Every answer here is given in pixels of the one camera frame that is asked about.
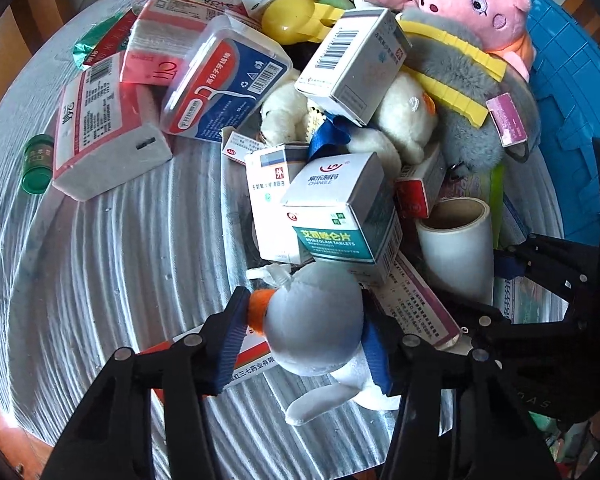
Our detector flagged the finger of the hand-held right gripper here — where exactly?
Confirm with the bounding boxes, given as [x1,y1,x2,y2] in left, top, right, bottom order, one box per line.
[495,234,600,286]
[462,305,576,348]

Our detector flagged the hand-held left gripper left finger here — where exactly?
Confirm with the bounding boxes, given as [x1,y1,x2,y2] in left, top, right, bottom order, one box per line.
[40,287,253,480]

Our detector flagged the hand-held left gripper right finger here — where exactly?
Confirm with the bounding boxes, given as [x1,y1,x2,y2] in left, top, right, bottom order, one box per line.
[362,310,556,480]

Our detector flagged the grey seagull plush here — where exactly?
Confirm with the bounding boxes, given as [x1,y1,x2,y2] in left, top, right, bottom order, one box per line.
[245,260,401,426]

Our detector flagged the flat red white medicine box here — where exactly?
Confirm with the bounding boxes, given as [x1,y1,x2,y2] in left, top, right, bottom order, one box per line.
[172,325,276,391]

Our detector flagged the flat purple-edged medicine box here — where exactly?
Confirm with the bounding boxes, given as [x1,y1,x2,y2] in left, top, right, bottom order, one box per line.
[370,252,463,351]

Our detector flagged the white paper roll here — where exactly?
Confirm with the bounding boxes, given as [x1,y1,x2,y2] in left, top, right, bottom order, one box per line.
[415,197,496,306]

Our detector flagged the blue plastic crate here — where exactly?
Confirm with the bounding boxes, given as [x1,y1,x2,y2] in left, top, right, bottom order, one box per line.
[527,0,600,248]

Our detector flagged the teal white medicine box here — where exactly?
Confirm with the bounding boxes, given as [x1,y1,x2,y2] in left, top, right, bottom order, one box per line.
[280,152,403,281]

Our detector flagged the small red white box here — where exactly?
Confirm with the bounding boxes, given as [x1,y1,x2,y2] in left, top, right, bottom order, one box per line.
[221,129,266,166]
[395,142,448,220]

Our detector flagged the white blue ointment box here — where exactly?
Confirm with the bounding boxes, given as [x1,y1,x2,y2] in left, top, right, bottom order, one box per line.
[245,144,313,265]

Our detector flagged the grey plush toy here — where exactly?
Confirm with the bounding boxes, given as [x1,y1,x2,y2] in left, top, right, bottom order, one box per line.
[400,7,541,181]

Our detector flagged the white plush toy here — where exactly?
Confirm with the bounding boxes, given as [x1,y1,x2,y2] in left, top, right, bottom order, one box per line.
[260,72,438,181]

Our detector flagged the pink tissue pack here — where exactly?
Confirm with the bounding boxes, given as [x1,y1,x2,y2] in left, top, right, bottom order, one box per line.
[52,52,173,202]
[120,0,266,86]

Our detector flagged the pig plush orange dress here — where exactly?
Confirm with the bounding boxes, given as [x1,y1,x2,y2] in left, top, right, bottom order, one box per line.
[419,0,536,83]

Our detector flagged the clear floss pick box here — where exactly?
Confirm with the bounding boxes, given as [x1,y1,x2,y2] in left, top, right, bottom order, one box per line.
[160,15,293,142]

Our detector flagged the green bottle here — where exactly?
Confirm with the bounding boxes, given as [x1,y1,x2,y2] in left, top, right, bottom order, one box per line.
[22,135,56,195]

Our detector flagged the grey white medicine box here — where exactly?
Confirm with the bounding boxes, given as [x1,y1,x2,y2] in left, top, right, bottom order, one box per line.
[294,7,412,126]

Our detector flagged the red white tissue pack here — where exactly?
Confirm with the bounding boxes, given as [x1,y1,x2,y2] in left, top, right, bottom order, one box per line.
[82,20,141,73]

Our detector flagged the green foil packet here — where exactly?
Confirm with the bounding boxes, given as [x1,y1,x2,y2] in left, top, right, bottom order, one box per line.
[71,12,136,68]

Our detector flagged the yellow plastic toy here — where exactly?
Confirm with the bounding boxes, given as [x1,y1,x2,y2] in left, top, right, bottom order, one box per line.
[262,0,506,128]

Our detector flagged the wooden chair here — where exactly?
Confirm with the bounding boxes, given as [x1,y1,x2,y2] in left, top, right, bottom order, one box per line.
[7,0,98,56]

